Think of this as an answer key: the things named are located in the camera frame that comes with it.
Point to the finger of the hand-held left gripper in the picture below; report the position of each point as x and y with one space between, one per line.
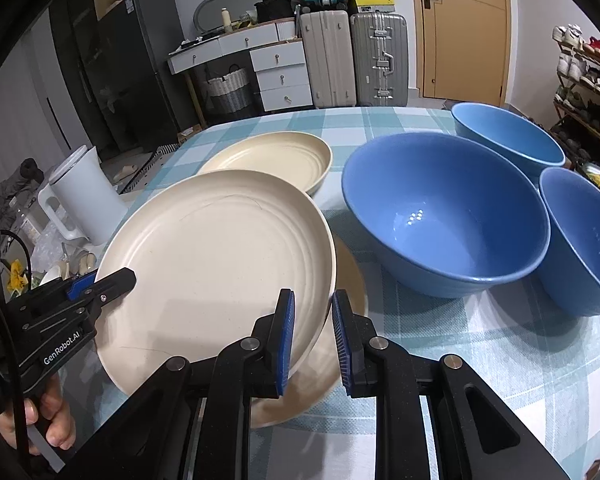
80 286
115 284

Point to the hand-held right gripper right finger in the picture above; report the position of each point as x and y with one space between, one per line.
341 350

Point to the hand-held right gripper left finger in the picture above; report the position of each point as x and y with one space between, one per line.
286 350

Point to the cream plate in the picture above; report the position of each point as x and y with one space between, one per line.
270 160
215 270
352 300

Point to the blue bowl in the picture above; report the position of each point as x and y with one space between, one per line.
510 130
445 220
585 245

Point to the person's left hand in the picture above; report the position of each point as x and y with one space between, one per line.
55 425

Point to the yellow flower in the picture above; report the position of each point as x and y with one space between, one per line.
16 276

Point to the white electric kettle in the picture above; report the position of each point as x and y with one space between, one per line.
85 195

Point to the beige slipper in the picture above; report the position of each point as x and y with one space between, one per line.
127 170

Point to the grey cloth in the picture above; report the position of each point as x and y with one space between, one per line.
12 182

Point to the teal checked tablecloth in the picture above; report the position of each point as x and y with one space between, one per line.
480 340

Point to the striped rug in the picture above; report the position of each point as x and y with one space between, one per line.
162 150

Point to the small labelled cardboard box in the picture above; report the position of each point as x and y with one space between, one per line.
187 135

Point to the dark glass cabinet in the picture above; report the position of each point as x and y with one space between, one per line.
75 75

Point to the woven laundry basket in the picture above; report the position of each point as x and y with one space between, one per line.
227 92

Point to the black refrigerator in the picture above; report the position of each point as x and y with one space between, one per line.
145 60

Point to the white drawer cabinet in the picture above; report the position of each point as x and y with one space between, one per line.
282 80

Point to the white vanity desk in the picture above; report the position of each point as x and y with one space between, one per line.
240 40

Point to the cream bottle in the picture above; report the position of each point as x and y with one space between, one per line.
225 19

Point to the beige suitcase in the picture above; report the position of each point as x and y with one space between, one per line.
327 60

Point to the silver suitcase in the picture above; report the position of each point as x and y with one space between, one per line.
370 60

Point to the oval mirror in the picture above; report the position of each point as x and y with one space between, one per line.
215 7

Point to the white trash bin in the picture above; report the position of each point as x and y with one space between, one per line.
597 177

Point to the plain black bag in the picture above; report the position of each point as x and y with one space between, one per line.
275 11

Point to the wooden door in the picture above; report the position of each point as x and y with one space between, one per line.
470 35

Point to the yellow and black box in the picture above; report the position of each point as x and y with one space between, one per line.
375 5

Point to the rows of racked sneakers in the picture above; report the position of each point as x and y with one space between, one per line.
590 77

